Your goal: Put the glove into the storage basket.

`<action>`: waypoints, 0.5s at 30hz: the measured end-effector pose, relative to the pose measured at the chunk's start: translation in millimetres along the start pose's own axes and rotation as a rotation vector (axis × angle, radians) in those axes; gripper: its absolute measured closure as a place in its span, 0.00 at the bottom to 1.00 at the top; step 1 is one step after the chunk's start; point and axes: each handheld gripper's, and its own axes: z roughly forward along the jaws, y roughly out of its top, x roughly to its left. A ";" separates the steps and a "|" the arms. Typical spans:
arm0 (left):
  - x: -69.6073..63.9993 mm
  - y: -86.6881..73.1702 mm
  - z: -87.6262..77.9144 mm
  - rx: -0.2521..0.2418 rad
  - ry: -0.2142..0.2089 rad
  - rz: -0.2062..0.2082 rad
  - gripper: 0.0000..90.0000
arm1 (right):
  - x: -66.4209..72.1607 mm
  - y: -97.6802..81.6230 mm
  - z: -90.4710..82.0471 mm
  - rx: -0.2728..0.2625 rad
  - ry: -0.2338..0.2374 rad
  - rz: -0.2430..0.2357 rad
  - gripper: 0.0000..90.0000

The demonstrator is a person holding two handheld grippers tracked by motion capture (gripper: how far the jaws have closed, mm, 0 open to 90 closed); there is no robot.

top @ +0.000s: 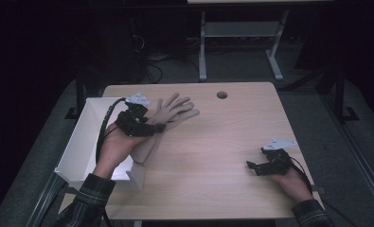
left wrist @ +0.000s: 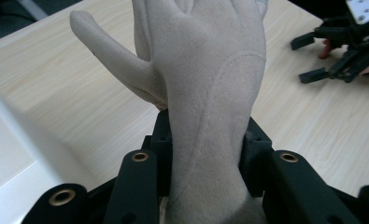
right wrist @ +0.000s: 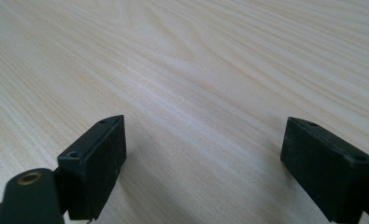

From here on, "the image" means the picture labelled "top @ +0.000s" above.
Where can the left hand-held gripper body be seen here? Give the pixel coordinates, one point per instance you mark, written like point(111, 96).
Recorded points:
point(132, 121)

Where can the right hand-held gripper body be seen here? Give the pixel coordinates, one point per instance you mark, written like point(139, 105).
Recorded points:
point(274, 162)

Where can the white box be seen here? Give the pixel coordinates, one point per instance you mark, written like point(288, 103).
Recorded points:
point(77, 148)

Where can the person's right hand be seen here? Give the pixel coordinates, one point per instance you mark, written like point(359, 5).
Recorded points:
point(293, 186)

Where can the person's left hand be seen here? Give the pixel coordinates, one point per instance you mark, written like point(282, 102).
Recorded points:
point(115, 151)

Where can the black metal stand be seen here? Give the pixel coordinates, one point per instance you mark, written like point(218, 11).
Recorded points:
point(341, 97)
point(79, 94)

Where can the aluminium floor rail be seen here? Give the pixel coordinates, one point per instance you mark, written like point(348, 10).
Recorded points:
point(44, 201)
point(358, 154)

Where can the grey metal table frame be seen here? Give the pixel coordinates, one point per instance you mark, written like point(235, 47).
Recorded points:
point(240, 29)

